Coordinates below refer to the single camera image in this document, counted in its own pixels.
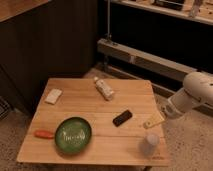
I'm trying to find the grey metal rail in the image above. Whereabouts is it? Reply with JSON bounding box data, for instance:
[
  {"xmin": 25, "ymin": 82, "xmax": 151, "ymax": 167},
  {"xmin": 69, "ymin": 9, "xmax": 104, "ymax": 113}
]
[{"xmin": 97, "ymin": 38, "xmax": 213, "ymax": 88}]

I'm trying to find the white sponge block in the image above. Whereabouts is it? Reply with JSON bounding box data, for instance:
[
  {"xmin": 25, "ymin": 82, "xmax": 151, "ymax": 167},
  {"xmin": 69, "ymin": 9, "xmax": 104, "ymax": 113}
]
[{"xmin": 45, "ymin": 89, "xmax": 62, "ymax": 105}]

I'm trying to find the orange carrot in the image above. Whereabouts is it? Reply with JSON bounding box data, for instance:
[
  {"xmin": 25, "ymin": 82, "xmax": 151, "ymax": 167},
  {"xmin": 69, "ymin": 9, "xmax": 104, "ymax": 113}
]
[{"xmin": 34, "ymin": 130, "xmax": 54, "ymax": 139}]

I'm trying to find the wooden table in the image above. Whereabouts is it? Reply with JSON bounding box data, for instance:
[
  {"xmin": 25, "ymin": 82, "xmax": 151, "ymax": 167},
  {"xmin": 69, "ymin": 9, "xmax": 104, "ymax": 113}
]
[{"xmin": 17, "ymin": 78, "xmax": 170, "ymax": 166}]

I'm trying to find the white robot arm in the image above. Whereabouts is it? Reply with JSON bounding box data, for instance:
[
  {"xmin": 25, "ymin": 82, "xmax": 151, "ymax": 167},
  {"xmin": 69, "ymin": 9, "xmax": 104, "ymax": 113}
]
[{"xmin": 143, "ymin": 72, "xmax": 213, "ymax": 129}]

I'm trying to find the green ceramic bowl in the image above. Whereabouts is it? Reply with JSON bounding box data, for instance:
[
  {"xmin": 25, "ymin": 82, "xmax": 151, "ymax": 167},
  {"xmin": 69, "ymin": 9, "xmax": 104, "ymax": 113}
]
[{"xmin": 54, "ymin": 117, "xmax": 92, "ymax": 155}]

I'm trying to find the metal vertical pole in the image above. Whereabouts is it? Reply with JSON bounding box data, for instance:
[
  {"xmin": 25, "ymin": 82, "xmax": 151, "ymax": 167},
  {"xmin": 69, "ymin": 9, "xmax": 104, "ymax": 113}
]
[{"xmin": 106, "ymin": 0, "xmax": 111, "ymax": 42}]

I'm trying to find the wooden shelf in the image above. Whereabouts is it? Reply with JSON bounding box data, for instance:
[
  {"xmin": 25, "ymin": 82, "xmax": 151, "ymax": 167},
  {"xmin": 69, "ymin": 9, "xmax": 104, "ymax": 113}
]
[{"xmin": 111, "ymin": 0, "xmax": 213, "ymax": 26}]

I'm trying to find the white squeeze bottle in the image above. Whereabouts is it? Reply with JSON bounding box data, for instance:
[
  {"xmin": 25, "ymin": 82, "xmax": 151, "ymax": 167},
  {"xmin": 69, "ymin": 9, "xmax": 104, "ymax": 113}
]
[{"xmin": 94, "ymin": 77, "xmax": 114, "ymax": 101}]

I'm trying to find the black rectangular block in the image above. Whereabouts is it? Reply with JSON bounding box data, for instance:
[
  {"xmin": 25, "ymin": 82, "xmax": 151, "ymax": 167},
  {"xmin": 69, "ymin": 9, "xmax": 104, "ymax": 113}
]
[{"xmin": 113, "ymin": 110, "xmax": 132, "ymax": 127}]

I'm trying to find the yellow wooden gripper finger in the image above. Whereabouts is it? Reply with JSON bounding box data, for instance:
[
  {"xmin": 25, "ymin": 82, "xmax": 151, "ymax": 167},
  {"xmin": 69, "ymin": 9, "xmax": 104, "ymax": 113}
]
[{"xmin": 143, "ymin": 113, "xmax": 165, "ymax": 129}]

